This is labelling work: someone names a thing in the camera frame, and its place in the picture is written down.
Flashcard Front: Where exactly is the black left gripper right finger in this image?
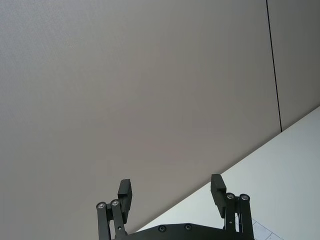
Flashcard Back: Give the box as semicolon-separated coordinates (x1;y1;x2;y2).
210;173;255;240

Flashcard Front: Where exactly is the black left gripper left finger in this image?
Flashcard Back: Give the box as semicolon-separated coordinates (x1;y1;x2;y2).
95;178;134;240

